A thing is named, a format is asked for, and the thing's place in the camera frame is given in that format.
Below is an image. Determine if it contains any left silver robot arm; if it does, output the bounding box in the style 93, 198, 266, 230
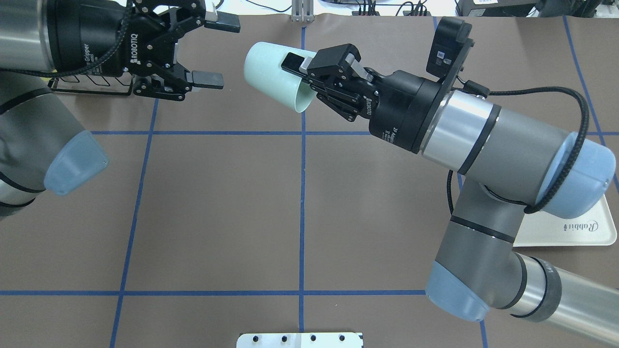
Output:
0, 0, 240, 218

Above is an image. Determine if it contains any cream rabbit tray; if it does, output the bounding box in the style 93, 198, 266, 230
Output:
514, 196, 618, 247

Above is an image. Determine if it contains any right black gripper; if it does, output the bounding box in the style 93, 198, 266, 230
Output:
280, 44, 445, 154

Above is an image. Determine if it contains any black box with label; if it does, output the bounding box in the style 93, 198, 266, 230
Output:
456, 0, 538, 17

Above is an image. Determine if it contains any aluminium frame post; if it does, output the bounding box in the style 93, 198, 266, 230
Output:
291, 0, 315, 23

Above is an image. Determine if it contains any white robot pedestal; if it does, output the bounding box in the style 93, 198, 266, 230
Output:
235, 331, 364, 348

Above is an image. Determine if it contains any black wire cup rack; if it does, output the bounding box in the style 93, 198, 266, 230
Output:
47, 72, 133, 96

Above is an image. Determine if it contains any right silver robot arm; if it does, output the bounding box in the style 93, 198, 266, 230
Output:
276, 39, 618, 346

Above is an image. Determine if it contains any light green cup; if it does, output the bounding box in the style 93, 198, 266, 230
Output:
243, 42, 316, 113

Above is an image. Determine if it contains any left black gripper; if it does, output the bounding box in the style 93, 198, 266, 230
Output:
46, 0, 241, 102

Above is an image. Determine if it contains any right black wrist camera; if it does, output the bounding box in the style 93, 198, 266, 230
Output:
425, 17, 474, 82

